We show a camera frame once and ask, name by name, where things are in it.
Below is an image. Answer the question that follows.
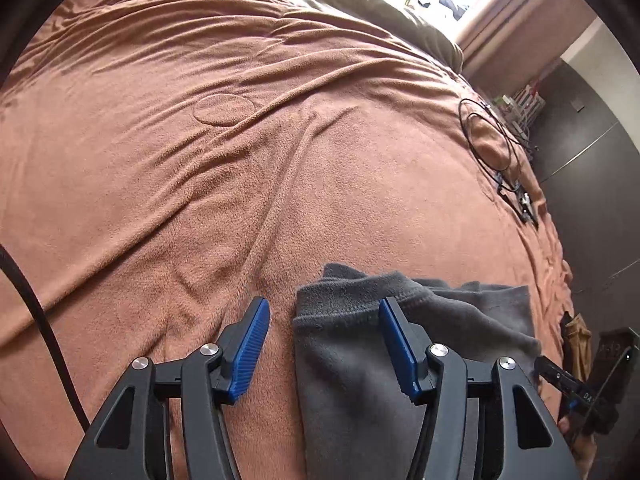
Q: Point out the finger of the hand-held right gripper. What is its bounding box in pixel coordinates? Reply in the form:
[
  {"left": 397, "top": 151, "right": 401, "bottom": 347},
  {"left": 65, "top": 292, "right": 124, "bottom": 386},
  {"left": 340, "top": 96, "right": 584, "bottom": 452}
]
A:
[{"left": 534, "top": 355, "right": 577, "bottom": 395}]

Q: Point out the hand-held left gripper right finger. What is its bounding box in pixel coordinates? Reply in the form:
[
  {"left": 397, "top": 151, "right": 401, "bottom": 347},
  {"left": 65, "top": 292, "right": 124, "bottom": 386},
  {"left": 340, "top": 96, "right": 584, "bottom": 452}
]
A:
[{"left": 378, "top": 297, "right": 581, "bottom": 480}]

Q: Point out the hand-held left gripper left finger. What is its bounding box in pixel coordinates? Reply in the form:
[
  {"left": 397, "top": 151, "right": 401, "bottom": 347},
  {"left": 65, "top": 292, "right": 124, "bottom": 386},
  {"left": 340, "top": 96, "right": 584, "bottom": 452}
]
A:
[{"left": 65, "top": 296, "right": 272, "bottom": 480}]

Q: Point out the grey fleece garment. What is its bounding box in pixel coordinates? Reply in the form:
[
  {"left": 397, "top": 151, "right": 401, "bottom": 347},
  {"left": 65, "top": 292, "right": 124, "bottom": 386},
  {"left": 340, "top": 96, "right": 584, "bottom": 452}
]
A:
[{"left": 292, "top": 262, "right": 543, "bottom": 480}]

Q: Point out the tan cloth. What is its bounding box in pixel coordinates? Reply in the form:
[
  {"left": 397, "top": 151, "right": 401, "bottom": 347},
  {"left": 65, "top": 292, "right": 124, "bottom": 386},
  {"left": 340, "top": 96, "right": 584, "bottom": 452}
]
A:
[{"left": 560, "top": 312, "right": 593, "bottom": 381}]

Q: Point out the brown fleece blanket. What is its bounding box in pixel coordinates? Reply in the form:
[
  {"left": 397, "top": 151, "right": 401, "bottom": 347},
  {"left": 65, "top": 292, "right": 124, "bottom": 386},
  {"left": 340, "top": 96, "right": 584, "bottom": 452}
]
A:
[{"left": 0, "top": 0, "right": 573, "bottom": 480}]

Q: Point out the pinkish brown curtain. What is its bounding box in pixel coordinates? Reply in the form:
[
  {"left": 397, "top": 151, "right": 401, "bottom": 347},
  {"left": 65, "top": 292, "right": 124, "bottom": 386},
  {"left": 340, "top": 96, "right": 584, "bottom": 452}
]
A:
[{"left": 452, "top": 0, "right": 598, "bottom": 91}]

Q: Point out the black strap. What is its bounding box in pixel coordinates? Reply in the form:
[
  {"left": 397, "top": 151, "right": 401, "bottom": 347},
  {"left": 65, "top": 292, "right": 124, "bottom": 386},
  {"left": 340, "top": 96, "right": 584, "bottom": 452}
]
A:
[{"left": 0, "top": 245, "right": 91, "bottom": 433}]

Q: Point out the coiled black cable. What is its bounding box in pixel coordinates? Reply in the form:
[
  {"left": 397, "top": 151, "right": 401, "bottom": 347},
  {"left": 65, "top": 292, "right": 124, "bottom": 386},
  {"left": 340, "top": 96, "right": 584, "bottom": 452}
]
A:
[{"left": 459, "top": 97, "right": 521, "bottom": 193}]

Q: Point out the white wire rack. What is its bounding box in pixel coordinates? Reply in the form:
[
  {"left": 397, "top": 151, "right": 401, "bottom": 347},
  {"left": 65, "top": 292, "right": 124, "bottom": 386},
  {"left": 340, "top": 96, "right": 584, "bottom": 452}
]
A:
[{"left": 502, "top": 82, "right": 546, "bottom": 151}]

